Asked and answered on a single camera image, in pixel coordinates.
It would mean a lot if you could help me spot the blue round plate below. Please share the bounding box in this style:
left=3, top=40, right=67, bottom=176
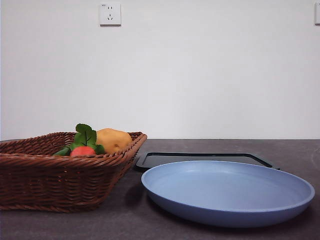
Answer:
left=140, top=160, right=316, bottom=229

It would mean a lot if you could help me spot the yellow-brown potato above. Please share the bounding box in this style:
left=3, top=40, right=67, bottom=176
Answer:
left=95, top=127, right=133, bottom=154

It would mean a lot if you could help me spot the black rectangular tray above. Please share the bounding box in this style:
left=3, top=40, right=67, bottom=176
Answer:
left=135, top=151, right=281, bottom=173

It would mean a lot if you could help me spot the white wall power socket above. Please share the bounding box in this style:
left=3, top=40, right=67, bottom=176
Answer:
left=99, top=2, right=122, bottom=27

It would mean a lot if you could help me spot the orange carrot with green leaves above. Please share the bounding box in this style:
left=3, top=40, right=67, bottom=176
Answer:
left=69, top=123, right=106, bottom=158

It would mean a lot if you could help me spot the brown wicker basket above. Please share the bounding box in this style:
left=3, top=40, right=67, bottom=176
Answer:
left=0, top=131, right=148, bottom=214

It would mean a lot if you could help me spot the green pepper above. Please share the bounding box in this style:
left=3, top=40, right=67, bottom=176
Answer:
left=52, top=146, right=72, bottom=157

